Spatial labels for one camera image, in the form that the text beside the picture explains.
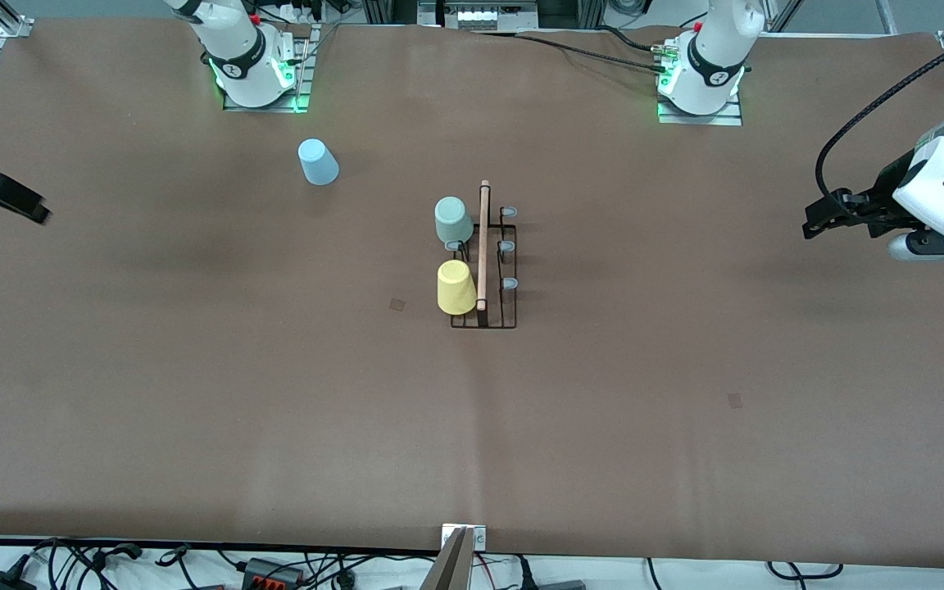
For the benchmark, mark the pale green plastic cup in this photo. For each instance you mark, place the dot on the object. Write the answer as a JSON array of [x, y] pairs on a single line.
[[454, 221]]

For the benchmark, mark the grey plastic box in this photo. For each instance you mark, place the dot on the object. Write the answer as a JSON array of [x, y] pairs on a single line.
[[560, 585]]

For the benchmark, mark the yellow plastic cup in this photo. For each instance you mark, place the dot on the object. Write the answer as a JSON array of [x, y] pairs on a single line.
[[456, 288]]

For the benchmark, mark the light blue plastic cup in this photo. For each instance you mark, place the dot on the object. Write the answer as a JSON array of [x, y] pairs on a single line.
[[319, 162]]

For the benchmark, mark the black orange connector box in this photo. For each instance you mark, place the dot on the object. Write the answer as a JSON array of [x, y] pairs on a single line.
[[271, 571]]

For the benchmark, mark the brown table mat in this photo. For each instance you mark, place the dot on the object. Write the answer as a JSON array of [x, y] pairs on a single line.
[[480, 451]]

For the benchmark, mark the black power adapter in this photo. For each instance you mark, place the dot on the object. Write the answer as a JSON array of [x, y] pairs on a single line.
[[1, 580]]

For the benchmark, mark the aluminium profile bracket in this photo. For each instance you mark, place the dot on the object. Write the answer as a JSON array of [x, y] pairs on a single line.
[[457, 557]]

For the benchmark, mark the white power strip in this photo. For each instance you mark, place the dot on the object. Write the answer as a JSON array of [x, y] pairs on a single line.
[[478, 15]]

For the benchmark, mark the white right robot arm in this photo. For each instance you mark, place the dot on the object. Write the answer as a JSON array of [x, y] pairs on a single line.
[[234, 41]]

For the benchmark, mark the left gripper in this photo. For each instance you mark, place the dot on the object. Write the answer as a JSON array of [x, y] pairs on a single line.
[[888, 190]]

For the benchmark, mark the aluminium corner extrusion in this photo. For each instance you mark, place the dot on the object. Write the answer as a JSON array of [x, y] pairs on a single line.
[[9, 20]]

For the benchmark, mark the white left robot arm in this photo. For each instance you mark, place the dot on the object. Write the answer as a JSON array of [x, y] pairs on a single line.
[[718, 33]]

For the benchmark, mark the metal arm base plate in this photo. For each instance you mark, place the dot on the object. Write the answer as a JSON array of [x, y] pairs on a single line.
[[301, 82], [697, 119]]

